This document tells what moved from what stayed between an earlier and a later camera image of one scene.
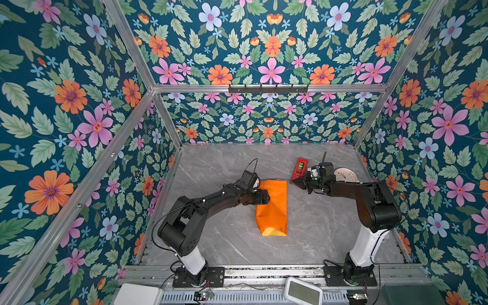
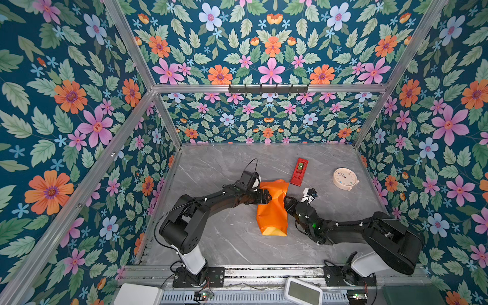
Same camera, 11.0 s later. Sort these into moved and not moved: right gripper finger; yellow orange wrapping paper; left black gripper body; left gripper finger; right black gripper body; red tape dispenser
Moved: right gripper finger; right black gripper body
Not moved: left black gripper body; yellow orange wrapping paper; red tape dispenser; left gripper finger
